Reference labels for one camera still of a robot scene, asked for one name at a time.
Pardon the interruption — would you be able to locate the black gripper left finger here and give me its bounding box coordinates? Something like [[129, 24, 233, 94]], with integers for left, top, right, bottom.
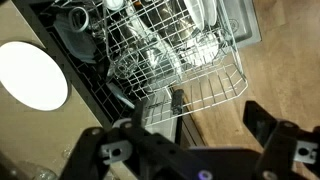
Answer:
[[59, 89, 214, 180]]

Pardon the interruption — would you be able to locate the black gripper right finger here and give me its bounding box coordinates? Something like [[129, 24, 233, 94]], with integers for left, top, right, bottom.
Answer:
[[243, 100, 320, 180]]

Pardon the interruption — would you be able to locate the clear drinking glass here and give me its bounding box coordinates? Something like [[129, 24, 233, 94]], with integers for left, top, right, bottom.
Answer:
[[108, 49, 141, 81]]

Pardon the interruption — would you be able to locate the small white bowl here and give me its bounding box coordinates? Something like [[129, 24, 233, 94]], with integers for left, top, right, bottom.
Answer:
[[184, 31, 221, 68]]

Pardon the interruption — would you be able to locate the grey dishwasher door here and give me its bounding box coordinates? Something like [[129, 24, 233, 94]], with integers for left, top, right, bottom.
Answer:
[[218, 0, 263, 46]]

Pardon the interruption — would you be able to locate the white round cup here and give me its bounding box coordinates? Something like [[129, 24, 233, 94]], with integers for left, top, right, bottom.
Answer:
[[104, 0, 127, 11]]

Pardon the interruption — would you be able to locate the white wire dish rack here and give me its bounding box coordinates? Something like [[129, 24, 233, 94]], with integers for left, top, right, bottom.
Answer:
[[99, 0, 249, 128]]

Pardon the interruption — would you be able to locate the pale blue seal ring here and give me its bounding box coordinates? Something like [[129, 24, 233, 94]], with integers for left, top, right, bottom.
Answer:
[[68, 6, 90, 33]]

